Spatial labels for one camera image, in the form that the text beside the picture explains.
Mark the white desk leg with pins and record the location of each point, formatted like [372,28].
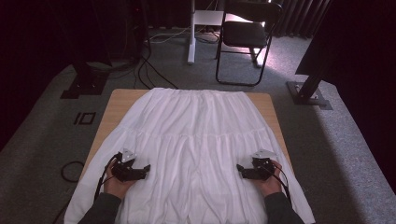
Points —
[191,40]

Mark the person's right hand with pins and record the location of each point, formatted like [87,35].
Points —
[269,185]

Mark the white pleated skirt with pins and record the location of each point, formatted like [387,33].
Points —
[199,133]

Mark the black post on metal base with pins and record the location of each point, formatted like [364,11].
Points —
[306,93]

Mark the person's left hand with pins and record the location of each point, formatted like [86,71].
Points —
[115,186]

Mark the black stand base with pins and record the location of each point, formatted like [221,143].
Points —
[84,84]

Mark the dark curtain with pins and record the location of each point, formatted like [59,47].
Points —
[299,15]

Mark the black folding chair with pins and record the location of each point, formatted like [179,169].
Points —
[244,32]

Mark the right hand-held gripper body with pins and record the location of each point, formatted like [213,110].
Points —
[263,168]

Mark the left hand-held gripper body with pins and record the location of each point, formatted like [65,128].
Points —
[124,171]

